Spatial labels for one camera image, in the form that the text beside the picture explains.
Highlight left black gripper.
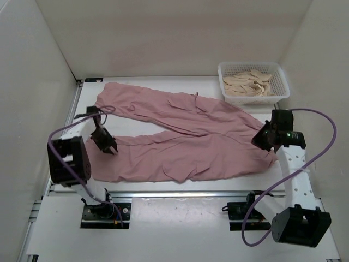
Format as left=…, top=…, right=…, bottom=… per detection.
left=90, top=127, right=117, bottom=154

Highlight pink trousers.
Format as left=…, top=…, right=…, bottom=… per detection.
left=86, top=82, right=277, bottom=183

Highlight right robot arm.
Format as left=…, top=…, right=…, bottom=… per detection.
left=245, top=109, right=332, bottom=248

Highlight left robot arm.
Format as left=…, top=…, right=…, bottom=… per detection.
left=47, top=105, right=118, bottom=218

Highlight beige trousers in basket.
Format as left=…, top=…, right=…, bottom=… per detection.
left=223, top=69, right=274, bottom=97

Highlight white plastic basket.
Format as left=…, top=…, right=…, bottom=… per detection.
left=218, top=62, right=290, bottom=105

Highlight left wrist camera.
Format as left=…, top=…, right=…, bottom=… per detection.
left=74, top=106, right=104, bottom=119

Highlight aluminium rail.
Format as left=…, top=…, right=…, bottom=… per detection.
left=109, top=190, right=287, bottom=200

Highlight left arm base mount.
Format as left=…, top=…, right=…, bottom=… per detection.
left=80, top=198, right=131, bottom=229

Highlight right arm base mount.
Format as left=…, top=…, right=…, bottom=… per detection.
left=222, top=190, right=275, bottom=231

